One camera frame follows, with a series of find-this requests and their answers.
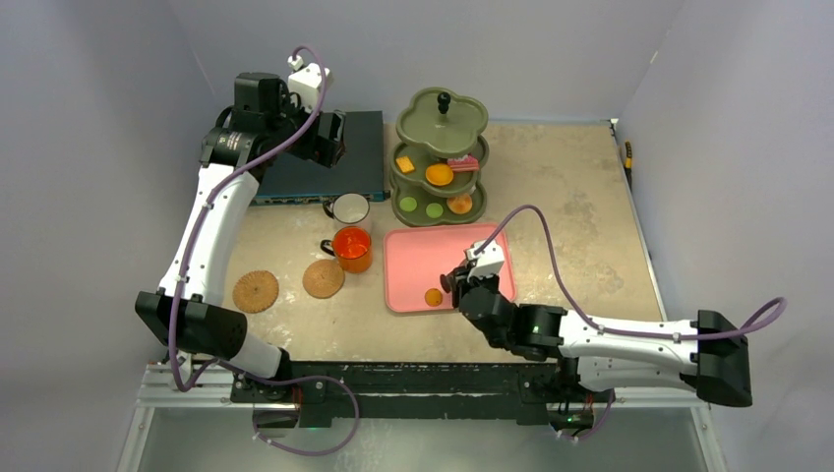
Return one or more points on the orange egg tart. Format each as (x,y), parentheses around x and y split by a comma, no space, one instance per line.
(439,174)

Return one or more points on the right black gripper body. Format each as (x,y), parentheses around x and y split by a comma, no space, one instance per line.
(457,286)

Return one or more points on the green macaron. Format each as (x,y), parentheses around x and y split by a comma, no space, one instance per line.
(434,210)
(407,204)

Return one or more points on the pink serving tray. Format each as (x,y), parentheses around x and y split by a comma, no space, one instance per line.
(415,258)

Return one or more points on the woven coaster right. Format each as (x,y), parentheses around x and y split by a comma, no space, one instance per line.
(322,279)

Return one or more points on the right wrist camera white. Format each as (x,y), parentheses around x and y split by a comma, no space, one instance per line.
(484,260)

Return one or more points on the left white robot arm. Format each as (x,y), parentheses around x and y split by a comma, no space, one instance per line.
(269,115)

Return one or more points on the yellow black tool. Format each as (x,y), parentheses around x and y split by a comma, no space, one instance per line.
(628,162)

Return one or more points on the white ribbed cup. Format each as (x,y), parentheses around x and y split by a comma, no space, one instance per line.
(349,210)

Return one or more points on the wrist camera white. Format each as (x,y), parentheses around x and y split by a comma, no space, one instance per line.
(484,260)
(307,81)

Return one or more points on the orange translucent cup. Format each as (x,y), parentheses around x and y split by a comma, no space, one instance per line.
(351,246)

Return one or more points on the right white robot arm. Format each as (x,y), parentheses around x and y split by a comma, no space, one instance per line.
(706,356)

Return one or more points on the green three-tier stand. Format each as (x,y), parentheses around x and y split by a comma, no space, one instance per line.
(439,124)

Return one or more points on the orange cookie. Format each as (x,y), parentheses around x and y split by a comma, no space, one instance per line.
(434,297)

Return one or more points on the square yellow cracker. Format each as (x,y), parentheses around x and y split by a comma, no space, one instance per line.
(404,164)

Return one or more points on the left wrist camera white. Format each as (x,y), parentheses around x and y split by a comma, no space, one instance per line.
(307,81)

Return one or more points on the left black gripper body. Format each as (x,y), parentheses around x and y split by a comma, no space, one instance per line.
(317,147)

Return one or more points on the pink cake slice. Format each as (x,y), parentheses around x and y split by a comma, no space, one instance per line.
(466,163)

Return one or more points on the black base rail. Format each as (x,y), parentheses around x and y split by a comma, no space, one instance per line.
(521,392)

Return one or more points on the orange bun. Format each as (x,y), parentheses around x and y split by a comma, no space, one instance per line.
(461,204)

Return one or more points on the dark network switch box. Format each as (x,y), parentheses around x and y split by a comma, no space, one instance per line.
(292,180)

